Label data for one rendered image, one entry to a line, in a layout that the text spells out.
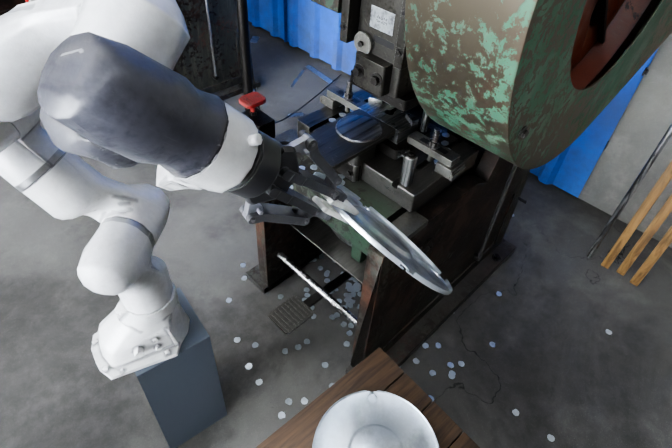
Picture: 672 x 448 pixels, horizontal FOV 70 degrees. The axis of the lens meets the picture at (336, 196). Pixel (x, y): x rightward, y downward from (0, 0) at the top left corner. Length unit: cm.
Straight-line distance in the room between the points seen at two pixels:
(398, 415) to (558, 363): 82
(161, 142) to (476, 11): 41
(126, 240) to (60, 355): 98
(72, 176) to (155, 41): 49
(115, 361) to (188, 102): 88
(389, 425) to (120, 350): 64
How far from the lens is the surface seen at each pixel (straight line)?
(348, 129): 128
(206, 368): 137
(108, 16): 51
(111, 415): 174
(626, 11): 126
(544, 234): 233
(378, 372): 132
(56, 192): 96
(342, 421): 124
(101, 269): 95
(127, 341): 120
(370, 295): 132
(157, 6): 51
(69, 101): 41
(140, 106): 41
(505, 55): 65
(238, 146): 47
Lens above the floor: 151
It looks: 42 degrees down
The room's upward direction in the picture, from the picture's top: 4 degrees clockwise
